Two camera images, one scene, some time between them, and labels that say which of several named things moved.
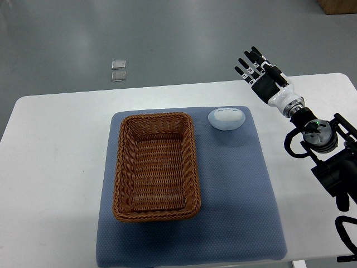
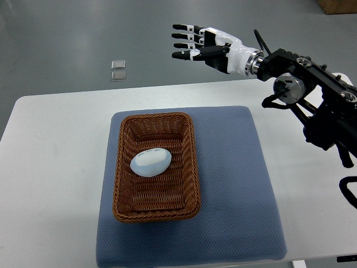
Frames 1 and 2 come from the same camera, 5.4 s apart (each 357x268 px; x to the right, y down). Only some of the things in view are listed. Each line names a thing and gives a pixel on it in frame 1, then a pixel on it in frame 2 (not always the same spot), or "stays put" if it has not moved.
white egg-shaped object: x=227 y=118 to x=151 y=162
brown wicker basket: x=156 y=173 stays put
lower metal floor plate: x=118 y=76 stays put
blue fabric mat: x=238 y=221 stays put
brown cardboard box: x=338 y=6 stays put
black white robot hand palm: x=269 y=90 to x=241 y=59
